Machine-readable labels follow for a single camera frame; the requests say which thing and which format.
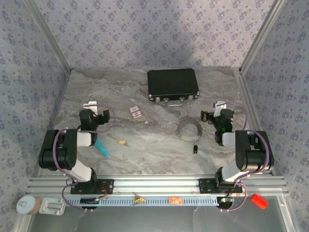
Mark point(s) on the teal plastic tube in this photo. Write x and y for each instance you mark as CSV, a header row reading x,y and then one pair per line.
x,y
101,148

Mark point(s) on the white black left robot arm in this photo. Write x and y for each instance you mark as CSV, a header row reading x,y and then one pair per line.
x,y
83,139

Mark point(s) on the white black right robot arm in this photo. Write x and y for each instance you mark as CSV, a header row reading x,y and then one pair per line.
x,y
253,149

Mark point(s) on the playing card deck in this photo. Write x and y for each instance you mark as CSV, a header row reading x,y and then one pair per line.
x,y
136,113

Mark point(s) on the small black key fob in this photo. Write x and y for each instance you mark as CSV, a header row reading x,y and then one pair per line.
x,y
195,149

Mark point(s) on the black carrying case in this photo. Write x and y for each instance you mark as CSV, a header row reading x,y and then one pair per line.
x,y
172,83

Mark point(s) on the right circuit board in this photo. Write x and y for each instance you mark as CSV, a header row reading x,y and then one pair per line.
x,y
225,200

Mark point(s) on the circuit board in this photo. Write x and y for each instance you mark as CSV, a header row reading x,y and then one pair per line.
x,y
225,200
89,201

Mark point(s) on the left circuit board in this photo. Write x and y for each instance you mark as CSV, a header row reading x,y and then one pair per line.
x,y
89,201

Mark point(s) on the red plastic block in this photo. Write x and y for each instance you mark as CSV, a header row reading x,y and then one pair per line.
x,y
258,201

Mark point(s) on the yellow connector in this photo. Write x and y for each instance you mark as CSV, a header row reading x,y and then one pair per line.
x,y
139,199

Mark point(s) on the orange label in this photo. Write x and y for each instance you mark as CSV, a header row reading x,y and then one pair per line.
x,y
175,200

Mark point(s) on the tape roll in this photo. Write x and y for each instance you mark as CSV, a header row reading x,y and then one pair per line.
x,y
26,205

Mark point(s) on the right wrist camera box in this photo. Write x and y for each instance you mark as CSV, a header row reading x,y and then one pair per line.
x,y
220,107

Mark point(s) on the aluminium side rail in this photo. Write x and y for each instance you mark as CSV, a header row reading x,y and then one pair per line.
x,y
62,96
249,108

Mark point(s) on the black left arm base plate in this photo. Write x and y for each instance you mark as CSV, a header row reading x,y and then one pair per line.
x,y
106,186

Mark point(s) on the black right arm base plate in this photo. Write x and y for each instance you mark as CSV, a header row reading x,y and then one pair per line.
x,y
206,185

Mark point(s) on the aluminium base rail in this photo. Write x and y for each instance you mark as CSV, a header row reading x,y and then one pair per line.
x,y
157,184

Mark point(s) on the grey metal bracket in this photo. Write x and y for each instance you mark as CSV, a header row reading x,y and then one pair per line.
x,y
51,206

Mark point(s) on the aluminium frame post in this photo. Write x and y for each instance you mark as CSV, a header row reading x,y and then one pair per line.
x,y
49,36
262,36

